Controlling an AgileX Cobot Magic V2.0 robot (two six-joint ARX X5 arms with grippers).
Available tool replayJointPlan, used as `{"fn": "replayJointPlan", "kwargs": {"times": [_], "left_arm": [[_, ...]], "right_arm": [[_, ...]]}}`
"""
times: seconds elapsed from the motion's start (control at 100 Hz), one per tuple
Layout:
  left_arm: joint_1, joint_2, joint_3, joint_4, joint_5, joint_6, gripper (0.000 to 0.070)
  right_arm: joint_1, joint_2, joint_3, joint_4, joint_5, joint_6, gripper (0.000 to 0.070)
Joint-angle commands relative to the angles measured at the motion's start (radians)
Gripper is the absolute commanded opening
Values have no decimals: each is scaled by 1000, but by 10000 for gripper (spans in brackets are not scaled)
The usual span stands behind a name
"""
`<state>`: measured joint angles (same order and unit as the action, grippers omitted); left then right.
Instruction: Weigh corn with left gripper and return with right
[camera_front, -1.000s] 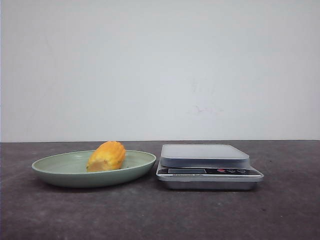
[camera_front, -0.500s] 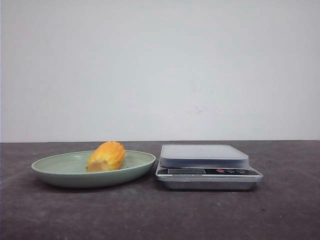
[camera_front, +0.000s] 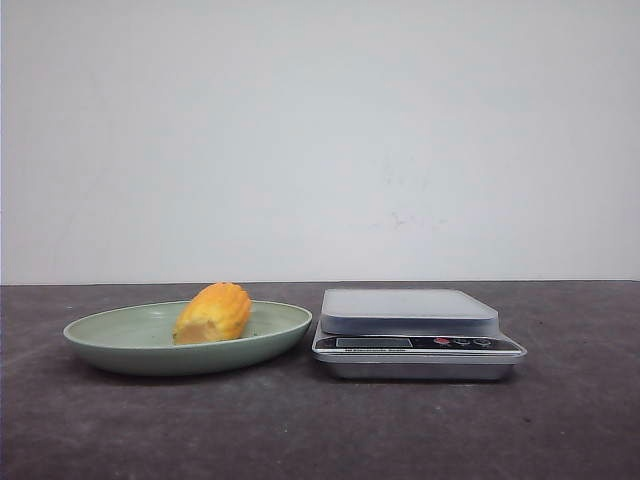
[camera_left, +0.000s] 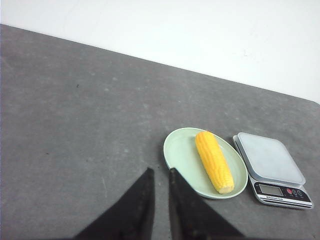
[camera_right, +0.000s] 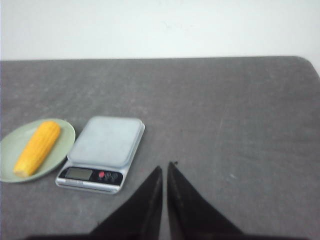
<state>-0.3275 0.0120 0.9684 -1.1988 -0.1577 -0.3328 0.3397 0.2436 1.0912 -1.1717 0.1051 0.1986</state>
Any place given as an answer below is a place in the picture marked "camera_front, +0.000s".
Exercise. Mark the yellow corn cob piece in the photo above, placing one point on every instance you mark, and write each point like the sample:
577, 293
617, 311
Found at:
219, 312

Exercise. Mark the silver digital kitchen scale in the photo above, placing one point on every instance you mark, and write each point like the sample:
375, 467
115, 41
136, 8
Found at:
402, 333

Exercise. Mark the green oval plate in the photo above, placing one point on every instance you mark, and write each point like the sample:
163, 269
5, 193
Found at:
137, 340

